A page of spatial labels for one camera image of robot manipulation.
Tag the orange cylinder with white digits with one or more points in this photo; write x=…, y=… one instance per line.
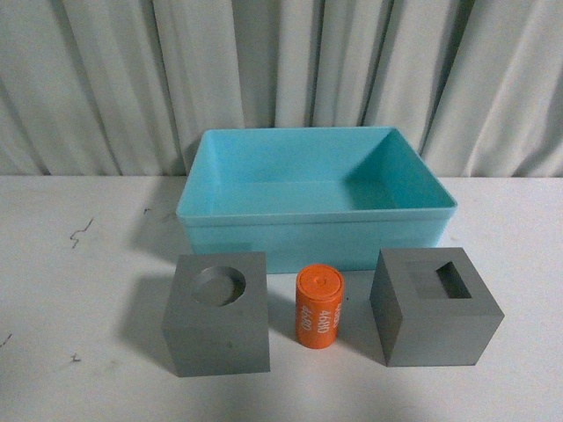
x=319, y=295

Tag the gray cube with round hole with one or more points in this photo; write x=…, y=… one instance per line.
x=216, y=316

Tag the gray cube with rectangular hole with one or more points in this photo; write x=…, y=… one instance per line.
x=432, y=308

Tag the light blue plastic box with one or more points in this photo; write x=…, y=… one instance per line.
x=331, y=195

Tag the white pleated curtain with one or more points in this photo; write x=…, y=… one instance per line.
x=129, y=87

